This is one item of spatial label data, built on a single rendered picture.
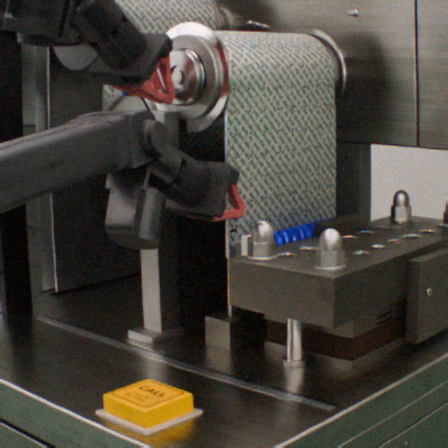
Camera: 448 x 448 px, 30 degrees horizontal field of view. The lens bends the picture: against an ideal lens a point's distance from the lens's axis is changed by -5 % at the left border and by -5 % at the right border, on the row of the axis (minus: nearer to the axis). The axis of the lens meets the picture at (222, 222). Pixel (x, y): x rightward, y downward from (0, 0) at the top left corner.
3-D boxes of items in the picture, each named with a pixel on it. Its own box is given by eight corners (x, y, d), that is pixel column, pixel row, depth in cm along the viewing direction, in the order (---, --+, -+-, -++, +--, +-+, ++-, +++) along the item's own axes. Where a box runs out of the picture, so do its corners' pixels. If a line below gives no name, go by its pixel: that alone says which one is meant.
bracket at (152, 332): (125, 339, 118) (117, 113, 112) (159, 329, 123) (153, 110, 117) (150, 347, 115) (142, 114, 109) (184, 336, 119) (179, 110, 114)
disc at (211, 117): (149, 128, 119) (150, 23, 116) (151, 128, 120) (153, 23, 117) (229, 137, 109) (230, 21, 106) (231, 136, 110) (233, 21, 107)
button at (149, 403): (103, 413, 92) (101, 393, 91) (150, 397, 97) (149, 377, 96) (146, 431, 87) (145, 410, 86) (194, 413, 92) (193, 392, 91)
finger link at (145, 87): (172, 123, 108) (132, 77, 102) (132, 118, 113) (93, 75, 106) (197, 81, 110) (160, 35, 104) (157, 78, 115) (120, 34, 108)
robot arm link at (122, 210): (154, 114, 92) (86, 116, 95) (134, 217, 88) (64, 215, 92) (197, 156, 102) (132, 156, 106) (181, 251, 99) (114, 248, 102)
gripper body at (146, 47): (151, 84, 101) (117, 45, 96) (94, 79, 108) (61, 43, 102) (177, 43, 103) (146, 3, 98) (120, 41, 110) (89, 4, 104)
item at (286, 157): (225, 257, 113) (224, 113, 110) (332, 229, 130) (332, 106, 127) (228, 257, 113) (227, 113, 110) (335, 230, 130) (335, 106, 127)
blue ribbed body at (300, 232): (235, 263, 114) (235, 237, 113) (332, 237, 129) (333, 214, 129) (256, 267, 112) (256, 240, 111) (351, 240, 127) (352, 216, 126)
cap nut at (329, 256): (308, 267, 102) (308, 229, 101) (326, 261, 104) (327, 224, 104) (333, 271, 99) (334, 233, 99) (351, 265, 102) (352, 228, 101)
